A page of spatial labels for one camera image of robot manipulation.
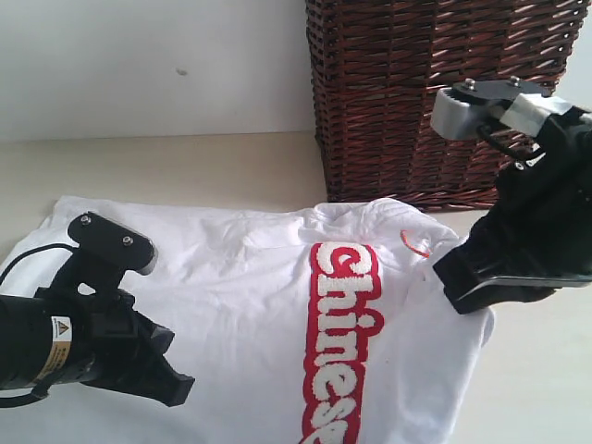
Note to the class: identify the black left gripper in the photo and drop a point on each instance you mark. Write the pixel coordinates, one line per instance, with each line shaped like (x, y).
(115, 347)

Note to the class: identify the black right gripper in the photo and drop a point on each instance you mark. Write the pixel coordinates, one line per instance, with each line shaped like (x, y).
(536, 239)

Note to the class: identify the white t-shirt red lettering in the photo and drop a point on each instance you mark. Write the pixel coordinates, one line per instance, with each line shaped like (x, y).
(316, 326)

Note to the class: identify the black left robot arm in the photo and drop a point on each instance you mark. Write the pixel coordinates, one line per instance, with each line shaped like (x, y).
(35, 345)

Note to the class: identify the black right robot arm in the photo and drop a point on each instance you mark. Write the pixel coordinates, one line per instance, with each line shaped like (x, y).
(536, 238)

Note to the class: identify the dark brown wicker basket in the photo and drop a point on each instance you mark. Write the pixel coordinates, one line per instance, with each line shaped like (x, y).
(388, 81)

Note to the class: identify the orange t-shirt tag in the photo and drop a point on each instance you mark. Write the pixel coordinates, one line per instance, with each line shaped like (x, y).
(414, 245)

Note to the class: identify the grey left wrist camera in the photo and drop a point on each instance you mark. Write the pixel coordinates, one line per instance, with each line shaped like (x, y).
(114, 243)

